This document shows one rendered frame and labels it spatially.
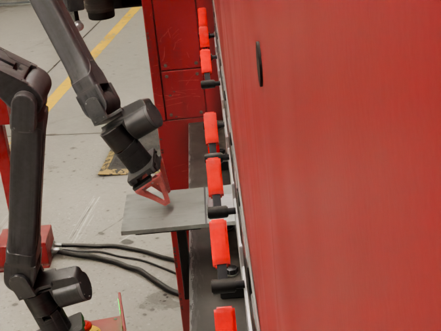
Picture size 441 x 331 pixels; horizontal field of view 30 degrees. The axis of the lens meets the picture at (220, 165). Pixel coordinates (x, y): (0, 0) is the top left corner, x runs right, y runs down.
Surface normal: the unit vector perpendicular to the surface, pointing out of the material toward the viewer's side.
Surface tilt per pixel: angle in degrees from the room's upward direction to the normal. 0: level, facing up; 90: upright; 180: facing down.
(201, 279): 0
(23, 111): 97
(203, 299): 0
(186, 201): 0
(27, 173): 98
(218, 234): 39
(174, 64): 90
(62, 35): 73
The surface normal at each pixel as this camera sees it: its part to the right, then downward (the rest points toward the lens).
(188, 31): 0.04, 0.40
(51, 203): -0.09, -0.91
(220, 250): -0.04, -0.45
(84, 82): -0.29, 0.13
